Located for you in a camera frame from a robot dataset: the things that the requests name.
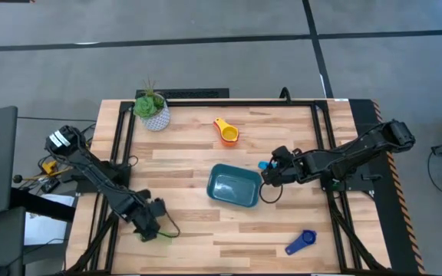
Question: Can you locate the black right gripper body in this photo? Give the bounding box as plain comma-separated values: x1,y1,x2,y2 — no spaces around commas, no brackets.
261,153,311,188

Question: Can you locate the black aluminium table frame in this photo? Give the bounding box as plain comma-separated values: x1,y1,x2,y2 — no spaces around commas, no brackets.
67,98,393,275

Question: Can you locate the black hazard-striped mat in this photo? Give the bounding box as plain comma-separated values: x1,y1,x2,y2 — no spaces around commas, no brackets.
348,98,426,275

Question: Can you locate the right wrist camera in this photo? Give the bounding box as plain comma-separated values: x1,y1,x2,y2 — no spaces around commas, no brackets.
271,145,295,165

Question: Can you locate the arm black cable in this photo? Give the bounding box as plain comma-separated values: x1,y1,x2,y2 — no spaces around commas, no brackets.
258,180,284,205
158,209,182,238

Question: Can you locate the black angled bar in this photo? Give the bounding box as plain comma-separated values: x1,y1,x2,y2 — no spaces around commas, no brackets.
9,186,77,223

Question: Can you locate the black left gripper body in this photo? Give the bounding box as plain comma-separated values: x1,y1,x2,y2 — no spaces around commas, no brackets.
127,191,163,235

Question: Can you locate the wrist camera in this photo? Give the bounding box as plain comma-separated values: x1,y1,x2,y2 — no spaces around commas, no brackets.
148,197,168,219
271,145,295,165

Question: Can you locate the black cable on table edge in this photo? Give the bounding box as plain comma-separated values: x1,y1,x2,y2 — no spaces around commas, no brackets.
279,86,293,105

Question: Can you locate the yellow measuring cup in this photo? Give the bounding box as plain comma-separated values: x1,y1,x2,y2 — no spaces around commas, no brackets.
213,117,240,143

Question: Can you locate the succulent in triangle-patterned pot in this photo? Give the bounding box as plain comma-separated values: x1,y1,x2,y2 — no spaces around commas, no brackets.
133,78,171,133

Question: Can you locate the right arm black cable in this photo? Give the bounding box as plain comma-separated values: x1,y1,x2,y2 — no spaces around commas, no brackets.
258,180,284,205

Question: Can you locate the dark blue measuring cup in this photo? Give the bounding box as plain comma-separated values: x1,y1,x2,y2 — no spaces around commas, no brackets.
284,229,318,256

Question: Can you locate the teal plastic basket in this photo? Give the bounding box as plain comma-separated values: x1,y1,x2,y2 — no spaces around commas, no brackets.
206,163,263,209

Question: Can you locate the yellow connector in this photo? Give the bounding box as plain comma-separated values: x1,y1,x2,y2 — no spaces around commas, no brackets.
41,159,58,175

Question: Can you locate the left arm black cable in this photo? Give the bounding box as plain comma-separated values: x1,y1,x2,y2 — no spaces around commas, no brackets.
158,209,182,238

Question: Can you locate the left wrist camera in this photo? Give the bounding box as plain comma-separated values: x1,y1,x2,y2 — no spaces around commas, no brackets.
148,197,168,219

